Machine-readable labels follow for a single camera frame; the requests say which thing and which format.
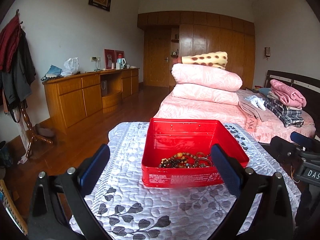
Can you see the dark wooden headboard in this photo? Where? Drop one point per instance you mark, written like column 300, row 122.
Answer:
column 308, row 86

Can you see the hanging dark coats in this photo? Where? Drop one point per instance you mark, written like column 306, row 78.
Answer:
column 17, row 68

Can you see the red photo frames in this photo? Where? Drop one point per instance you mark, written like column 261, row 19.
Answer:
column 111, row 57

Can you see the yellow brown spotted blanket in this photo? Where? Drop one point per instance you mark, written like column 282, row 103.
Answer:
column 218, row 59

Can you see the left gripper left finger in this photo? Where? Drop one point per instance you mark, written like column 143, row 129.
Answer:
column 76, row 183

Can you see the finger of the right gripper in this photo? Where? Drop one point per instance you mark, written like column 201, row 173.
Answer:
column 302, row 140
column 283, row 151

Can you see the wooden coat stand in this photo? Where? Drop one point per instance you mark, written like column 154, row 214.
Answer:
column 34, row 136

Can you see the plaid folded clothes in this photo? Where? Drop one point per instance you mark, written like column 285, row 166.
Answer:
column 289, row 117

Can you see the white plastic bag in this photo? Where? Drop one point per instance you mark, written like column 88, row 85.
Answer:
column 70, row 67

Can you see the beige folded garment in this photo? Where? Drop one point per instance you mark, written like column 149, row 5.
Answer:
column 250, row 109

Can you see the red tin box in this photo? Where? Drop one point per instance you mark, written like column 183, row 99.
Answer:
column 177, row 152

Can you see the wooden wardrobe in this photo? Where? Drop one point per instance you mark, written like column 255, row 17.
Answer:
column 170, row 34

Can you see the silver metal watch band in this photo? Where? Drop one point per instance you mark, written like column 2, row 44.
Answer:
column 202, row 160

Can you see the wall power socket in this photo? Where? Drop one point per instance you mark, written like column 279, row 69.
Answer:
column 95, row 58

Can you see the blue folded cloth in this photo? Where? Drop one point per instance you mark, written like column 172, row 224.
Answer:
column 53, row 73

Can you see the white cloth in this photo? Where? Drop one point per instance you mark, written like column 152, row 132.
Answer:
column 256, row 102

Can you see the wall switch box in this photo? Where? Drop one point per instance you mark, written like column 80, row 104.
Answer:
column 267, row 52

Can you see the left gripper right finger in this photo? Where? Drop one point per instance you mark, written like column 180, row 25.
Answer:
column 244, row 183

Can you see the pink folded quilt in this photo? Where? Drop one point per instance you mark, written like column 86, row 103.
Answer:
column 206, row 76
column 202, row 93

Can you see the wooden sideboard cabinet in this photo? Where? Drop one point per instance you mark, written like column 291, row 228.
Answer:
column 76, row 101

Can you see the upper pink folded quilt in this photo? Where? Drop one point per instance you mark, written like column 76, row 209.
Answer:
column 206, row 76

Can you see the pink folded jacket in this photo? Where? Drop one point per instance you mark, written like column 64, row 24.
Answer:
column 287, row 95

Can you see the wooden bead bracelet amber stone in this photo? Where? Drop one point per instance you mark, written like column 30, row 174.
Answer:
column 181, row 157

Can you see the lower pink folded quilt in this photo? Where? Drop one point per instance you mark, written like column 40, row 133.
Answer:
column 202, row 93

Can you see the pink bedspread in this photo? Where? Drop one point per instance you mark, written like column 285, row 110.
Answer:
column 262, row 131

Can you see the white thermos kettle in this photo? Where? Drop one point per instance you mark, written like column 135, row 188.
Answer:
column 121, row 60

